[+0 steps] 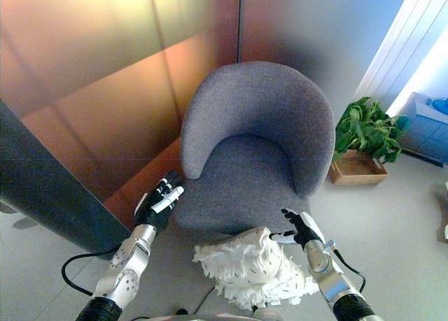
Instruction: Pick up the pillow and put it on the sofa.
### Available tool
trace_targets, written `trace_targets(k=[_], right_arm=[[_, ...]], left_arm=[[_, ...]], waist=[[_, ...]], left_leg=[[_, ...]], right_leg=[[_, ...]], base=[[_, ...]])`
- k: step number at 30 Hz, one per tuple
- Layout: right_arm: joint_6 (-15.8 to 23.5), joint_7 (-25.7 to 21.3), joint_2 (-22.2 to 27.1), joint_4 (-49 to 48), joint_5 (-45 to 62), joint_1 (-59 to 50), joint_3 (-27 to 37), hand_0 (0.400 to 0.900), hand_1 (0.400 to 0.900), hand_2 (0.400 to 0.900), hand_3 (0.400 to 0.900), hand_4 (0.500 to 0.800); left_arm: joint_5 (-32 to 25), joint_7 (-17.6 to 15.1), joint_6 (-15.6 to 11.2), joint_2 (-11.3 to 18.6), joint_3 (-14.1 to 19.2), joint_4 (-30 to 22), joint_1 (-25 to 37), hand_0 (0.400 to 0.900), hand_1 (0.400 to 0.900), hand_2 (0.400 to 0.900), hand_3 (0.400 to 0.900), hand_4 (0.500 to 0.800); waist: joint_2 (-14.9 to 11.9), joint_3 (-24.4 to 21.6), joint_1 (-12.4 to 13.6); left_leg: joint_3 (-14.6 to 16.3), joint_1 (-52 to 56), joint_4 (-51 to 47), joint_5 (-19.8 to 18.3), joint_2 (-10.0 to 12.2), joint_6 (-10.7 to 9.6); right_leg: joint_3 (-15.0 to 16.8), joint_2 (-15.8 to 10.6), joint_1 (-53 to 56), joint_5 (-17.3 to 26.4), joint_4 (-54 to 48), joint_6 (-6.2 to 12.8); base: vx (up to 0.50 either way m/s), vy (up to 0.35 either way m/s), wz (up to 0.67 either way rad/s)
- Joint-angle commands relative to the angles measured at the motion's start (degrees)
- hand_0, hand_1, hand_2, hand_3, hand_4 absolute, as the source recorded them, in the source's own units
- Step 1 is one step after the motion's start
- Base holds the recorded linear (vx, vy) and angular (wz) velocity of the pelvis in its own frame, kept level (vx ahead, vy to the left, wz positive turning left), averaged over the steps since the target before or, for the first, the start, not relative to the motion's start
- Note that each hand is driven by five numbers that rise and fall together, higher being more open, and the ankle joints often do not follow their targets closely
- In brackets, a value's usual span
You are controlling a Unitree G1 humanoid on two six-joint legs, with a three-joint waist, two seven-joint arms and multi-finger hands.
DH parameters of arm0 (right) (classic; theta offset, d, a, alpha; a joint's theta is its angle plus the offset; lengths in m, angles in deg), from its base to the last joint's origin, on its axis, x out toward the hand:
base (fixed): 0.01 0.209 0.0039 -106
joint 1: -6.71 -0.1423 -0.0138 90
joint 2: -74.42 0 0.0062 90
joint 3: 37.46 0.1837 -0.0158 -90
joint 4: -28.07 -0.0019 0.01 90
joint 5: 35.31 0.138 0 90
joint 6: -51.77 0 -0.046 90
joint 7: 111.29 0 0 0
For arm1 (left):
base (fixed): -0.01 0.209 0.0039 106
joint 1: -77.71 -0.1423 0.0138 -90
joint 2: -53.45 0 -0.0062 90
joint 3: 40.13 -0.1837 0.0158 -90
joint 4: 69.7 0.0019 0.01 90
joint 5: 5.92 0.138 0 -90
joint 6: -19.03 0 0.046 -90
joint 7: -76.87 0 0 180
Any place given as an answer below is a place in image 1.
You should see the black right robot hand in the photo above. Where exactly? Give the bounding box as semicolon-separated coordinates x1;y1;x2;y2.
269;208;325;246

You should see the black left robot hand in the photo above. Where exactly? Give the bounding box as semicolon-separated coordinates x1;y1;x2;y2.
134;171;186;231

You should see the white fluffy duster cloth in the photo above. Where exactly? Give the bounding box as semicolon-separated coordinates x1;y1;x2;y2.
191;226;321;310

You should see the wooden planter box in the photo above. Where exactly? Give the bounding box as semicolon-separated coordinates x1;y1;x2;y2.
328;149;390;187

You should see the grey upholstered armchair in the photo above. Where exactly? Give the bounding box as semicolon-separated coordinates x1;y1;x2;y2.
174;62;337;236

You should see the green leafy potted plant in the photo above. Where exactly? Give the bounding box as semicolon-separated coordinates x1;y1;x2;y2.
332;97;411;165

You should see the dark grey partition panel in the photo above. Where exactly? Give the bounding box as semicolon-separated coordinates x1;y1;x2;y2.
0;99;133;255

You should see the pale blue cabinet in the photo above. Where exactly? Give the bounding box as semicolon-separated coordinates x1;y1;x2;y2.
398;91;448;167

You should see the blue plastic bottle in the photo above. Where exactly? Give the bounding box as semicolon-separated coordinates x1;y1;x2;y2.
424;96;448;114

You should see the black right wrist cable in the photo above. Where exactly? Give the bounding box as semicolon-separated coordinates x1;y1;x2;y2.
331;246;367;294

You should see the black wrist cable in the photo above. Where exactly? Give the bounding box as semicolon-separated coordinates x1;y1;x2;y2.
331;246;367;294
62;250;123;298

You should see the thin black floor cable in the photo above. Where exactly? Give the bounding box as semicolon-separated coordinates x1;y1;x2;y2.
194;286;215;312

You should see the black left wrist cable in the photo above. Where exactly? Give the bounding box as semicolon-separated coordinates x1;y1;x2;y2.
62;250;123;298

